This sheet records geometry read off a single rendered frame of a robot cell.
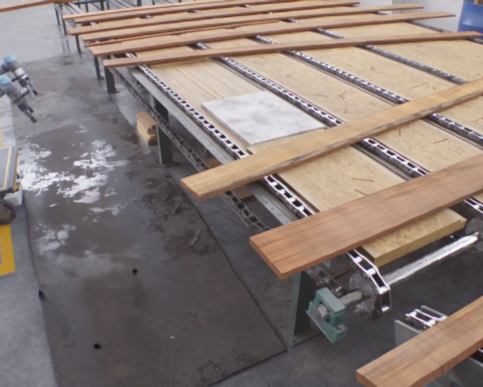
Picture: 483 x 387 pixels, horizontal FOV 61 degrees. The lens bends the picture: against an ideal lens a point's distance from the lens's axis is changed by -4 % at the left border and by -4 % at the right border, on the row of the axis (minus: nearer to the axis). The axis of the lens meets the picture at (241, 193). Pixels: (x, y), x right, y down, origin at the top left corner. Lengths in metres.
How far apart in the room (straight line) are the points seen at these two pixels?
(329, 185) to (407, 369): 0.97
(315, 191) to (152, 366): 1.13
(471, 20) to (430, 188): 5.43
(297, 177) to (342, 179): 0.19
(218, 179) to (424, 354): 1.04
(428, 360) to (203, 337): 1.38
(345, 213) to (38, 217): 2.31
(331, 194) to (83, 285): 1.55
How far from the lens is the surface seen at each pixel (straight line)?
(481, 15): 7.11
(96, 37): 4.32
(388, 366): 1.11
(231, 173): 1.80
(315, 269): 1.72
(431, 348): 1.16
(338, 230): 1.52
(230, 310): 2.38
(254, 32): 4.20
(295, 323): 2.22
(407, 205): 1.72
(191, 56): 3.46
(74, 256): 2.87
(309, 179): 1.87
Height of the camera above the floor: 1.80
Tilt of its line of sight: 34 degrees down
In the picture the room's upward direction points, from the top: straight up
